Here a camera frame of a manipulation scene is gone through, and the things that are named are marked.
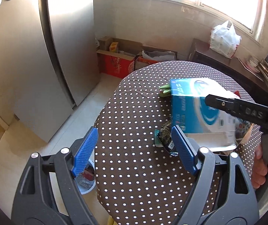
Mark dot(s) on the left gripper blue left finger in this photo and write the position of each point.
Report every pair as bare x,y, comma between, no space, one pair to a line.
82,149

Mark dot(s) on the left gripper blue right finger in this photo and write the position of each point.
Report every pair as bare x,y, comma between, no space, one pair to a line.
186,148

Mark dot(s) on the grey printed foil bag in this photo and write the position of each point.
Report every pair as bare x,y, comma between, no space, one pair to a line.
243,129

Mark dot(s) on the dark seaweed snack packet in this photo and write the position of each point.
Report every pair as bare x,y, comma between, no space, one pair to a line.
163,139

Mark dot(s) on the blue white milk carton box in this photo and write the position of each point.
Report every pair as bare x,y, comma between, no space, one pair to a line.
209,127

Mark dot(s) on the red brown paper bag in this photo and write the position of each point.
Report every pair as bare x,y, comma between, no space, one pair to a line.
237,94

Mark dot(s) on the green wrapper bundle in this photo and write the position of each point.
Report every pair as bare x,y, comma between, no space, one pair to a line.
165,91

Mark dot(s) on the blue plastic trash bin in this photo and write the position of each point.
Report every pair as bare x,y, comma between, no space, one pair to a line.
86,179

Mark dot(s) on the person's right hand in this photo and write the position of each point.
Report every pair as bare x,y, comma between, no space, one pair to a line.
260,169

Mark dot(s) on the white plastic shopping bag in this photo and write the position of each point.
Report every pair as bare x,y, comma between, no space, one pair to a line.
224,39

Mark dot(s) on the dark wooden side cabinet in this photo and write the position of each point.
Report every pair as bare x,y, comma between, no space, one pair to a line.
201,53

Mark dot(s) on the red gift box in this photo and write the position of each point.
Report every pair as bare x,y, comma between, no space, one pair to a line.
115,64

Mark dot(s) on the open cardboard box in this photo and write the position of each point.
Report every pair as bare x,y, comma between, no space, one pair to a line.
150,55

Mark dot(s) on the small yellow box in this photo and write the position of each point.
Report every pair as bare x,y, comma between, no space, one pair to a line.
114,47

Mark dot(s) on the silver double-door refrigerator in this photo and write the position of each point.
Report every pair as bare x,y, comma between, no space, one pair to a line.
48,61

